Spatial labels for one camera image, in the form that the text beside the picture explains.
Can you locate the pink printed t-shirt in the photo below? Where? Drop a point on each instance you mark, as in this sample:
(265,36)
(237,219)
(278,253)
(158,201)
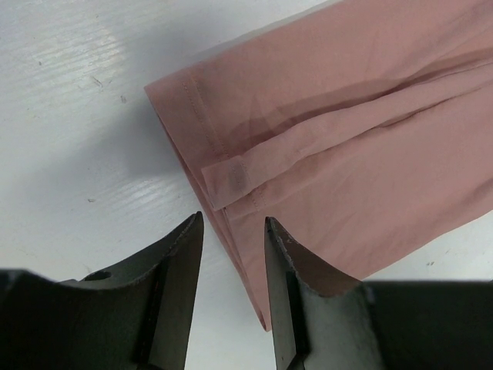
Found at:
(365,128)

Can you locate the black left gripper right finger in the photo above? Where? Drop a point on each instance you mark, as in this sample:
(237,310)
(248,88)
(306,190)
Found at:
(323,318)

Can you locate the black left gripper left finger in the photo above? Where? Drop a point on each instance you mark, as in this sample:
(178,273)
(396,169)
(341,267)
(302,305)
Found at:
(135,314)

